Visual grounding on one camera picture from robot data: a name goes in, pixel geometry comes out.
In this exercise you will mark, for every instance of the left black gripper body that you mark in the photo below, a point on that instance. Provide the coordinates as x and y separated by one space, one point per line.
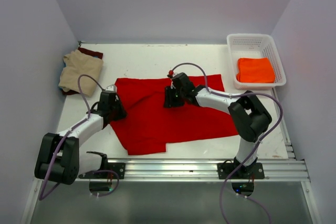
117 110

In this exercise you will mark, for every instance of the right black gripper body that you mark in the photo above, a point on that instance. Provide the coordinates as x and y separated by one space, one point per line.
175 98

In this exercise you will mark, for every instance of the red t shirt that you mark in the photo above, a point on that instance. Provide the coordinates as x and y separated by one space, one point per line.
149 126

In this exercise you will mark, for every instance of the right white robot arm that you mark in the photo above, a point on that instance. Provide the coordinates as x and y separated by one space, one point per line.
251 119

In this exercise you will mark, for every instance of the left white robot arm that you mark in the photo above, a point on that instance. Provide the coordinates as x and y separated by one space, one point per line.
59 159

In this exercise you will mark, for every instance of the folded beige t shirt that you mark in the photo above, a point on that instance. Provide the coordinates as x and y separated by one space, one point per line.
76 64

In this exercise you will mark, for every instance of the folded maroon t shirt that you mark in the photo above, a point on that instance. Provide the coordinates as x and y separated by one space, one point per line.
88 52

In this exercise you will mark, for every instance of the folded orange t shirt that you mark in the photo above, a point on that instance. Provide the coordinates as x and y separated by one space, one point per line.
255 71

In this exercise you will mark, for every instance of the white plastic basket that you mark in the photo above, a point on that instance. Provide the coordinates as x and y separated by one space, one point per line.
255 46

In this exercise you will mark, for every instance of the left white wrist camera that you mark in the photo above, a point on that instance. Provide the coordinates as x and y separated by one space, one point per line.
112 88

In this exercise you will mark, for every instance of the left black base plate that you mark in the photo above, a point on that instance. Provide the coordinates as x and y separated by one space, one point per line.
118 168

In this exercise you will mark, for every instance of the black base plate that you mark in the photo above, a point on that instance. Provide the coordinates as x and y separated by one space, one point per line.
118 168
253 171

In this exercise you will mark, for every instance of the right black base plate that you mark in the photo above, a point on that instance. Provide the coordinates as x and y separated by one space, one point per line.
253 171

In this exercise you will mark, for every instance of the aluminium mounting rail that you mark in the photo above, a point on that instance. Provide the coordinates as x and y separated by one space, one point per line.
205 170

